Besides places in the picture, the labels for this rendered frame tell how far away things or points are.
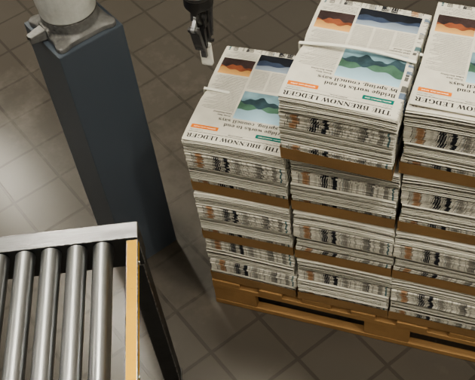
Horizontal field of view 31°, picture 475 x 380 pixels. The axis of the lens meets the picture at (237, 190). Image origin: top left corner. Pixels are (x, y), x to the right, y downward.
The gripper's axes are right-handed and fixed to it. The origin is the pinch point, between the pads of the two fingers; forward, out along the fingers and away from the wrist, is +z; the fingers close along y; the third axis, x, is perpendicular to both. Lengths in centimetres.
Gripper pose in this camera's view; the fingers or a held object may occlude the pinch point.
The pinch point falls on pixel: (206, 53)
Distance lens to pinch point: 228.1
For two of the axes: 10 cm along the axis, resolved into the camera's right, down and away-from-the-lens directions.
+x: -9.5, -1.9, 2.6
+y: 3.1, -7.6, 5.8
